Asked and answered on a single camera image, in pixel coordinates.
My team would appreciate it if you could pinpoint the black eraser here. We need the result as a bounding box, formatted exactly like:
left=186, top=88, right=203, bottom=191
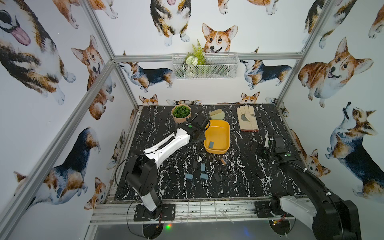
left=214, top=174, right=221, bottom=183

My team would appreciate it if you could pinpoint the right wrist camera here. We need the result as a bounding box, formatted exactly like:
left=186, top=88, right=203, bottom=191
left=273, top=135, right=286, bottom=149

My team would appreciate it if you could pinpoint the yellow green sponge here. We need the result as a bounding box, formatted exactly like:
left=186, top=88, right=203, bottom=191
left=209, top=109, right=226, bottom=120

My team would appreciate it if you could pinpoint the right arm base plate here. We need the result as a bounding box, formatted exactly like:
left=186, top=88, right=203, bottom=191
left=254, top=200, right=284, bottom=218

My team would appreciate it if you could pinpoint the white wire wall basket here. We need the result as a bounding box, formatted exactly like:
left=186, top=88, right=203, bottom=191
left=172, top=54, right=240, bottom=80

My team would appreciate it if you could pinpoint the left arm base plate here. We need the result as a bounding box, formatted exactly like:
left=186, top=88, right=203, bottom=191
left=134, top=204, right=176, bottom=222

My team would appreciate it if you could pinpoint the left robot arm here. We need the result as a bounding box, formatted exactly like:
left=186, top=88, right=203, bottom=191
left=125, top=112, right=210, bottom=214

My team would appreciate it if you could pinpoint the artificial fern with white flower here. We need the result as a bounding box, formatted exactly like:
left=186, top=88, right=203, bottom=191
left=184, top=40, right=207, bottom=78

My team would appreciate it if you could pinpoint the beige work glove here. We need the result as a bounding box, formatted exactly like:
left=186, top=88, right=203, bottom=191
left=237, top=105, right=259, bottom=132

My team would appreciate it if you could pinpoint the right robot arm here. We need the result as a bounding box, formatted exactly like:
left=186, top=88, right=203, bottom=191
left=251, top=143, right=362, bottom=240

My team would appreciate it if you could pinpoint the pink pot with green plant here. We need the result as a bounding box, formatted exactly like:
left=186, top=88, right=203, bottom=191
left=171, top=104, right=192, bottom=124

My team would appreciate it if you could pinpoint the yellow storage box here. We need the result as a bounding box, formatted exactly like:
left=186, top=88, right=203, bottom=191
left=204, top=120, right=231, bottom=155

